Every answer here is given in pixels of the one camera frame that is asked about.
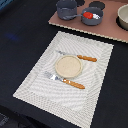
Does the grey frying pan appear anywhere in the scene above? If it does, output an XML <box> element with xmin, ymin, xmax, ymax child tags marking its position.
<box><xmin>63</xmin><ymin>7</ymin><xmax>104</xmax><ymax>27</ymax></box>

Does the pink stove board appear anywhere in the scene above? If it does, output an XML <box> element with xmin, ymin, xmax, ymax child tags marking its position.
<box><xmin>49</xmin><ymin>0</ymin><xmax>128</xmax><ymax>43</ymax></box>

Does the grey cooking pot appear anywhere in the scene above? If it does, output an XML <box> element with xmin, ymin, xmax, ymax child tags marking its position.
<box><xmin>56</xmin><ymin>0</ymin><xmax>77</xmax><ymax>20</ymax></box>

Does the woven beige placemat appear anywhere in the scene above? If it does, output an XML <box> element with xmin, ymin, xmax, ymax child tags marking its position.
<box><xmin>13</xmin><ymin>31</ymin><xmax>113</xmax><ymax>128</ymax></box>

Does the red toy tomato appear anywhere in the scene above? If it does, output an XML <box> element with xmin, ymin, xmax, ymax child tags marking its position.
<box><xmin>83</xmin><ymin>12</ymin><xmax>93</xmax><ymax>19</ymax></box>

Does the round beige plate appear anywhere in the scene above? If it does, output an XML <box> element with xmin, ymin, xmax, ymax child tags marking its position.
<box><xmin>55</xmin><ymin>55</ymin><xmax>83</xmax><ymax>78</ymax></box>

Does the fork with wooden handle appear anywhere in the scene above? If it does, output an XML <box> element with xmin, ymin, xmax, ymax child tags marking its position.
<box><xmin>44</xmin><ymin>71</ymin><xmax>85</xmax><ymax>89</ymax></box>

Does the beige bowl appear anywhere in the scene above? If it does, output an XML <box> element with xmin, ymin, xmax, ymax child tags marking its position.
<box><xmin>118</xmin><ymin>4</ymin><xmax>128</xmax><ymax>30</ymax></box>

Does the knife with wooden handle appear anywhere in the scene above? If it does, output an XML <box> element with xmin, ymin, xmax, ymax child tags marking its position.
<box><xmin>56</xmin><ymin>50</ymin><xmax>97</xmax><ymax>62</ymax></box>

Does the white toy fish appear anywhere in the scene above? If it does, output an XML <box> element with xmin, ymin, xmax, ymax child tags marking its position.
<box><xmin>93</xmin><ymin>14</ymin><xmax>100</xmax><ymax>19</ymax></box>

